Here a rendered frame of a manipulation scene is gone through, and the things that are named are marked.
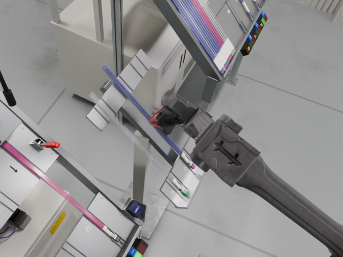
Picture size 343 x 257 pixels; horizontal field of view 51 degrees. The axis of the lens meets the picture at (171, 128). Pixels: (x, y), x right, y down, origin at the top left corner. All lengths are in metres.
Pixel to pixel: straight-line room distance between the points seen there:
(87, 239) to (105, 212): 0.10
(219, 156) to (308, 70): 2.41
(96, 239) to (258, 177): 0.70
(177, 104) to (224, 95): 1.56
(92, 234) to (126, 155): 1.10
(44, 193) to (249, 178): 1.00
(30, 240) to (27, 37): 1.86
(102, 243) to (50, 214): 0.30
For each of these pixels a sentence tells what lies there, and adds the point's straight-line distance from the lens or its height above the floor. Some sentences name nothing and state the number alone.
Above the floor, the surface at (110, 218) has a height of 0.79.
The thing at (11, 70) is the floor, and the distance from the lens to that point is 2.74.
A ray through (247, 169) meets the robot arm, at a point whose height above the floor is 1.42.
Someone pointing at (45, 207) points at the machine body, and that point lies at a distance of 1.44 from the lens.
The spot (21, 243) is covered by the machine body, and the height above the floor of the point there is 0.62.
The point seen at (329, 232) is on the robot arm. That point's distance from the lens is 0.73.
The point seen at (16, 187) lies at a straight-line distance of 1.07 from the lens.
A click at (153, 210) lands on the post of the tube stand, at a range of 2.06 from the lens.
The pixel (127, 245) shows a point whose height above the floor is 0.73.
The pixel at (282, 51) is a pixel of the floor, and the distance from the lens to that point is 3.05.
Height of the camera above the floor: 1.93
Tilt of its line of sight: 56 degrees down
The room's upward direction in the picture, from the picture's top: 10 degrees clockwise
